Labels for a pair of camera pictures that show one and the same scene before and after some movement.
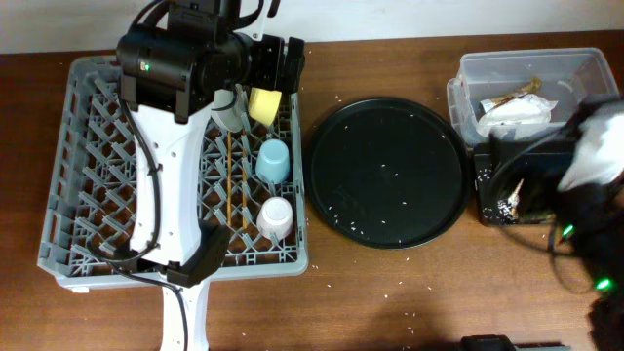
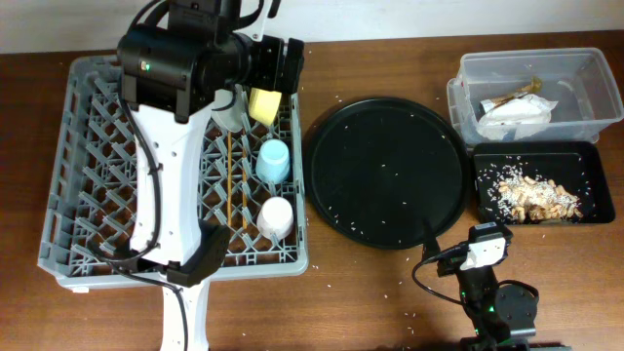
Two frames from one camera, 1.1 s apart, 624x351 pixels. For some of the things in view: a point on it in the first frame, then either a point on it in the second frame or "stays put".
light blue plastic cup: (273, 161) stays put
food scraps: (505, 212) -> (524, 200)
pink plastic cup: (275, 218) stays put
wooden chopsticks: (244, 171) stays put
